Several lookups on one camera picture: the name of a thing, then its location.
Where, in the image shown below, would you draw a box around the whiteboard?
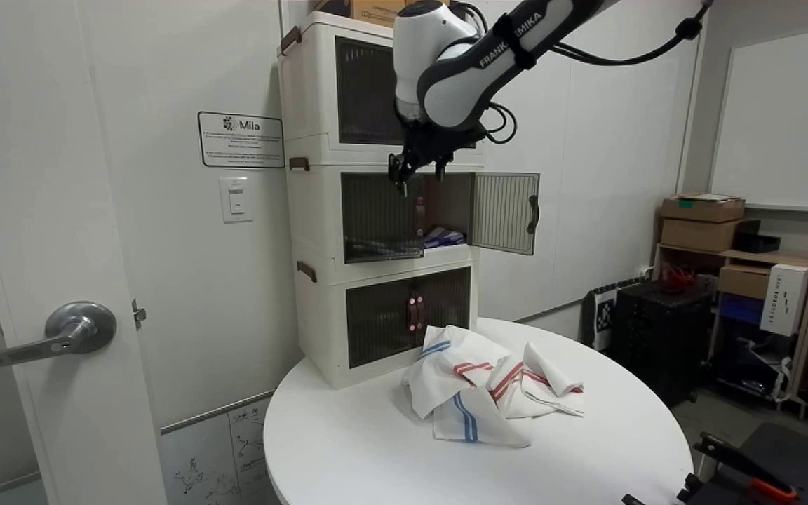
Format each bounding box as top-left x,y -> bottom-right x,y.
707,17 -> 808,218

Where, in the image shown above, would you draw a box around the small cardboard box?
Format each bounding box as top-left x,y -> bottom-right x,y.
715,260 -> 775,303

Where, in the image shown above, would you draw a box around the white light switch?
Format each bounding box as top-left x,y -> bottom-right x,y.
216,173 -> 255,228

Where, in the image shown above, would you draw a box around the silver door lever handle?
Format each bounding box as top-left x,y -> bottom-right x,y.
0,298 -> 122,371

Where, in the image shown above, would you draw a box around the red black hand tool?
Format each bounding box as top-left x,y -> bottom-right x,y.
676,428 -> 805,505

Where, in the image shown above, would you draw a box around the black device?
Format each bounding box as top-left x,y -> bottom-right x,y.
730,216 -> 785,254

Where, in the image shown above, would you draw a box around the white stacked storage cabinet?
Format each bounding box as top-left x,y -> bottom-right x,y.
276,9 -> 484,390

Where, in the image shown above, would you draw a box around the white room door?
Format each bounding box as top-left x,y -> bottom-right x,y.
0,0 -> 172,505

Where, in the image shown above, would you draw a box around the wooden shelf unit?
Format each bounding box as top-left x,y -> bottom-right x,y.
648,242 -> 808,427

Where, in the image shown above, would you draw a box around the flat cardboard box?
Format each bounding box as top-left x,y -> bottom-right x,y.
659,191 -> 750,228

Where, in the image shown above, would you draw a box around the paper sheet with drawings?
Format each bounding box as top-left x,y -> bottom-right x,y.
157,395 -> 277,505

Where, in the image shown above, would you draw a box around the white towel blue stripes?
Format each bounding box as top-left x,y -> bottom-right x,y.
399,323 -> 537,452

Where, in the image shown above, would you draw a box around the translucent grey cabinet door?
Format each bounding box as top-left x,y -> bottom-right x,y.
345,278 -> 422,371
339,170 -> 426,267
412,267 -> 475,344
468,167 -> 545,258
335,33 -> 409,149

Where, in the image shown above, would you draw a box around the white product box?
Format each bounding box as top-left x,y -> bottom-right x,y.
757,260 -> 808,340

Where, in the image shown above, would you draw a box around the white wall sign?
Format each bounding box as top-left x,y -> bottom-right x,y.
193,110 -> 290,170

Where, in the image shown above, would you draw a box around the black equipment case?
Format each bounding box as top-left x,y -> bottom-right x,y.
589,278 -> 719,407

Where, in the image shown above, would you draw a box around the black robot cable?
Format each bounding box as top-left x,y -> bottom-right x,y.
477,0 -> 719,149

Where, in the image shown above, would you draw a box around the white towel red stripes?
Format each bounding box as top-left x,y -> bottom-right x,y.
447,340 -> 586,427

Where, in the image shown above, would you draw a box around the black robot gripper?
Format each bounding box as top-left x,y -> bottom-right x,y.
385,117 -> 489,188

